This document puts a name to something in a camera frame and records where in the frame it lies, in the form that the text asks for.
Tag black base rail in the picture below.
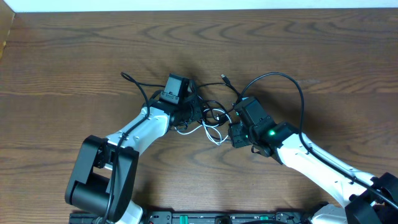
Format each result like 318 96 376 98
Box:
68 211 315 224

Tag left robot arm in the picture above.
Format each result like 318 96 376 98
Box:
65 74 202 223

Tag cardboard side panel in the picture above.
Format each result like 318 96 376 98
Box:
0 0 15 57

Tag black usb cable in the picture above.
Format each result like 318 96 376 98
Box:
186 73 243 128

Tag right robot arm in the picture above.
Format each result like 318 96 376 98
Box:
228 97 397 223

